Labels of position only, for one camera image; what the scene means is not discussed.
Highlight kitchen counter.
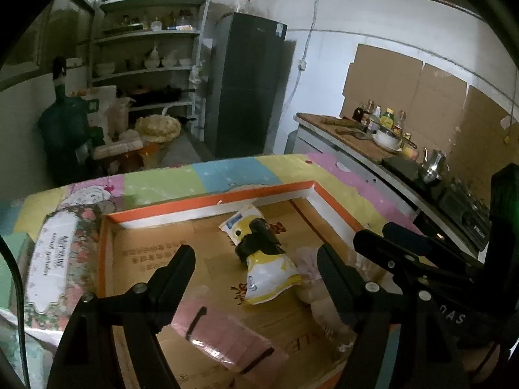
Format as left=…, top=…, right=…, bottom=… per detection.
left=292, top=111, right=493, bottom=260

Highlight floral tissue pack white label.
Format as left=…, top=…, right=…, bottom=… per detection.
left=22, top=205, right=108, bottom=335

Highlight mint green white box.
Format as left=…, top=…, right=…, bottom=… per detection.
left=0, top=233, right=35, bottom=317

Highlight cleaver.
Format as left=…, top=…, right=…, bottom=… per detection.
left=336, top=126, right=374, bottom=140

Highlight napa cabbage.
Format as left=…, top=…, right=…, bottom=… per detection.
left=135, top=114, right=182, bottom=143

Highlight glass door wall cabinet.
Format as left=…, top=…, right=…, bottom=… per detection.
left=0, top=0, right=102, bottom=90

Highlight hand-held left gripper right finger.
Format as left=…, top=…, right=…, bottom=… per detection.
left=316, top=244, right=463, bottom=389

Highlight group of white bowls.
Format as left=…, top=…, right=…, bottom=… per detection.
left=95, top=44, right=193, bottom=77

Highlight row of small jars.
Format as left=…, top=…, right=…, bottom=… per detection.
left=103, top=10, right=195, bottom=33

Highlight black wok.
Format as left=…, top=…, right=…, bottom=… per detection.
left=129, top=85, right=195, bottom=106

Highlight cardboard wall sheets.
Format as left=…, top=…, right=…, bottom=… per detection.
left=338, top=42, right=519, bottom=215

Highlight translucent plastic container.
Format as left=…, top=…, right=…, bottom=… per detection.
left=107, top=99, right=130, bottom=134

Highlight white sack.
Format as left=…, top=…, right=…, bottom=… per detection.
left=85, top=85, right=118, bottom=138

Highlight white bowl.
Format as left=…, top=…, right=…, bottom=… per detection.
left=372, top=126, right=403, bottom=150

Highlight white metal shelf rack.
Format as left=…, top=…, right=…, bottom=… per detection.
left=92, top=0, right=211, bottom=142

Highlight dark grey refrigerator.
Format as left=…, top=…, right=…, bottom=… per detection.
left=210, top=12, right=289, bottom=159

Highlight black gas stove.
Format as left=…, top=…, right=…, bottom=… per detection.
left=438, top=178, right=492, bottom=250

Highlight black water pump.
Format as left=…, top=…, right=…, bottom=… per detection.
left=52, top=57, right=69, bottom=90

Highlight blue water jug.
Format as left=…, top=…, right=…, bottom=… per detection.
left=37, top=89, right=107, bottom=185

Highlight steel kettle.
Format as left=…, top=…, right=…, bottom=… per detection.
left=419, top=148, right=451, bottom=183

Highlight yellow white black packet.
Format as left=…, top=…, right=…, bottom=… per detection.
left=219, top=206, right=303, bottom=305

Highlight pink striped packet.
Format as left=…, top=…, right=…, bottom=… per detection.
left=170, top=296, right=288, bottom=377

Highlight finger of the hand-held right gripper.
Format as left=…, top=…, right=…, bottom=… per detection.
left=353, top=229, right=441, bottom=290
left=383, top=222, right=447, bottom=262

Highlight row of condiment bottles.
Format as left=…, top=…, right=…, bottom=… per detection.
left=352, top=99, right=412, bottom=138

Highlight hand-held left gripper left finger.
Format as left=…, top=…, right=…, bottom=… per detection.
left=46, top=244, right=197, bottom=389

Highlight orange rimmed cardboard box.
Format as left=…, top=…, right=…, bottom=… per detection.
left=97, top=180, right=406, bottom=389

